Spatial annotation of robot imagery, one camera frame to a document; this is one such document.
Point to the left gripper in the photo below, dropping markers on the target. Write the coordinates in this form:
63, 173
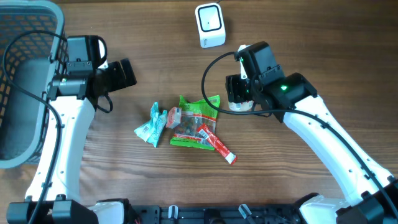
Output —
120, 82

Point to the red stick sachet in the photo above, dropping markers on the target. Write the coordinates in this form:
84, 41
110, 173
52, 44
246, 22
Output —
215, 142

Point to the small red white packet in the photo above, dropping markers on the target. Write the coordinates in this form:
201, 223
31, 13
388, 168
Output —
174, 117

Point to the teal snack packet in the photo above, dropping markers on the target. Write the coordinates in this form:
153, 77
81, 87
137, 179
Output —
151, 131

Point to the white barcode scanner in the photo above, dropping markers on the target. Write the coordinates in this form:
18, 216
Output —
210, 25

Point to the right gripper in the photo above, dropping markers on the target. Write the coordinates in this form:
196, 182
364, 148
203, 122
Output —
234, 84

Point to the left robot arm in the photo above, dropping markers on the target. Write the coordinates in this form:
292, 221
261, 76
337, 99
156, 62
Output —
72, 100

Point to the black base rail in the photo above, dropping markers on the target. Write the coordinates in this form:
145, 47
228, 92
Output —
268, 214

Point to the grey plastic mesh basket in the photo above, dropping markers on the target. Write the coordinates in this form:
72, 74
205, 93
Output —
31, 55

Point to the green lid spice jar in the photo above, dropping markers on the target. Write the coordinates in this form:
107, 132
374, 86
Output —
241, 107

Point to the green snack bag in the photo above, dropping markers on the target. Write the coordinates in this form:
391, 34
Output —
193, 116

